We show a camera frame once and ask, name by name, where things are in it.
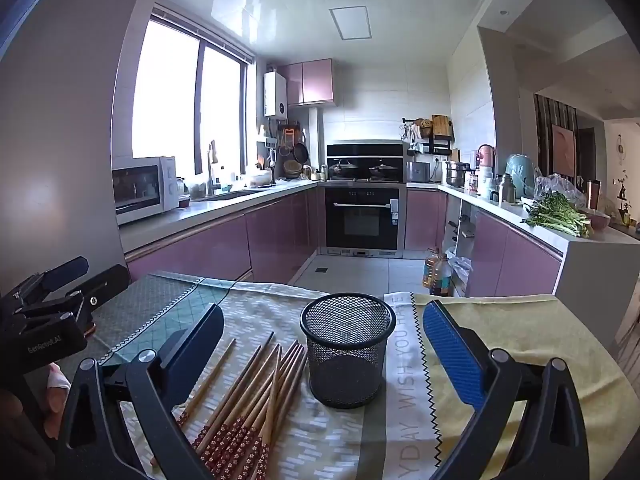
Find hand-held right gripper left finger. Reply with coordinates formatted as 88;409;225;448
55;303;226;480

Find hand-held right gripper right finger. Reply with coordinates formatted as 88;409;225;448
422;300;591;480

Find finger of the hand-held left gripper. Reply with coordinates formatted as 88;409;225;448
20;264;130;333
0;256;90;311

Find bunch of wooden chopsticks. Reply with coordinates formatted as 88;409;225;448
150;331;308;480

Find black mesh holder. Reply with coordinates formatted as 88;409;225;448
300;293;397;409

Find person's left hand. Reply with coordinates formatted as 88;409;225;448
42;364;73;438

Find teal quilted table mat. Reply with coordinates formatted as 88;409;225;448
82;272;236;366

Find cooking oil bottles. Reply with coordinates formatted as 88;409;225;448
430;252;453;297

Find yellow oil bottle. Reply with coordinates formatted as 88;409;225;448
424;247;443;288

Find white plastic bag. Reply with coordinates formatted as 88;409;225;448
447;255;473;286

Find white microwave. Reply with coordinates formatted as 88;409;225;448
111;156;181;226

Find yellow cloth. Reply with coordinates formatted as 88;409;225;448
415;292;640;480

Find pink base cabinet run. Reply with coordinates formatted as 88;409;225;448
452;195;563;298
125;187;321;286

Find grey refrigerator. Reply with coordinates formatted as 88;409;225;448
0;0;166;301

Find olive dash-patterned tablecloth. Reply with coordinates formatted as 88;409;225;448
107;280;443;480

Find steel faucet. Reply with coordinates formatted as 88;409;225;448
206;140;221;197

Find kitchen sink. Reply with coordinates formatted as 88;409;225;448
197;187;273;203

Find black built-in oven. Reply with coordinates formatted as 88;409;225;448
324;182;407;256

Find leafy greens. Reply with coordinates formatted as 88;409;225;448
521;192;593;238

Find white container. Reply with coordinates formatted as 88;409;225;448
477;165;496;198

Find steel pot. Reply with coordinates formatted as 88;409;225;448
445;161;470;188

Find kitchen window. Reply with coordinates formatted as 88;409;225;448
131;4;256;173

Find mint green appliance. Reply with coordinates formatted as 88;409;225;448
505;154;538;200

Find clear plastic bag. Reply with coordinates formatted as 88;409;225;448
535;173;587;208

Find black range hood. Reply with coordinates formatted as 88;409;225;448
326;142;406;182

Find white water heater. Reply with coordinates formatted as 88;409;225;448
263;71;289;121

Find ceiling light panel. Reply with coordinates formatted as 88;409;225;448
329;6;373;41

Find black wall rack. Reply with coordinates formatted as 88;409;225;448
402;114;456;157

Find framed wall picture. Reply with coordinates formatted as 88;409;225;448
550;124;578;178

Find pink wall cabinet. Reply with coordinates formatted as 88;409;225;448
277;58;335;107

